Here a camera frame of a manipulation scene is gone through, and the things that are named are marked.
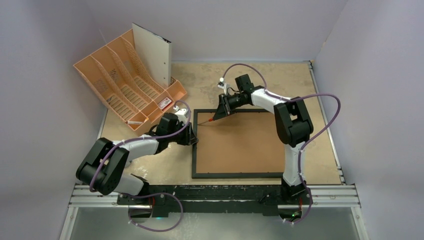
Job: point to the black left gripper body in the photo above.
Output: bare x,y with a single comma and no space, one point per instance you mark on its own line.
182,139

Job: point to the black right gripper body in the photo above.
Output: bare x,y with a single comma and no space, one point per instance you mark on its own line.
226,105

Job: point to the black sunflower photo frame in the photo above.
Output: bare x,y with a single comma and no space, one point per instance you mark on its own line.
241,146

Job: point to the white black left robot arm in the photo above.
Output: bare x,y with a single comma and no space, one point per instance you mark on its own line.
103,167

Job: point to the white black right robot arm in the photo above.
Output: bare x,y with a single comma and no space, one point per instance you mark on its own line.
292,120

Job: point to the small red white box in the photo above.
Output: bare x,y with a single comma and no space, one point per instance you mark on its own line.
164,103

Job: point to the red white marker pen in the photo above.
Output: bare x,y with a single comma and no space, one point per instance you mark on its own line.
134,122

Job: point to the peach plastic file organizer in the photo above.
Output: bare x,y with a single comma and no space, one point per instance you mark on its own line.
118,77

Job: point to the white binder board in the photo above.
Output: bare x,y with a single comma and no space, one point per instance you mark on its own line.
155,52

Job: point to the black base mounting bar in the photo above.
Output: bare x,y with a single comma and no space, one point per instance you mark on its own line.
267,200

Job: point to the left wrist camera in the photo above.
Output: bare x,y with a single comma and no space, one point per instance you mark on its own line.
183,114

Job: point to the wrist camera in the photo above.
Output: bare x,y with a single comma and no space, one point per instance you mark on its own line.
183,114
222,84

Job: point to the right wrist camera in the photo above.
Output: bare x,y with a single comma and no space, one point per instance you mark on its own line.
222,84

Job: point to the aluminium rail frame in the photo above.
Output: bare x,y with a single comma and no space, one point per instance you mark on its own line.
341,196

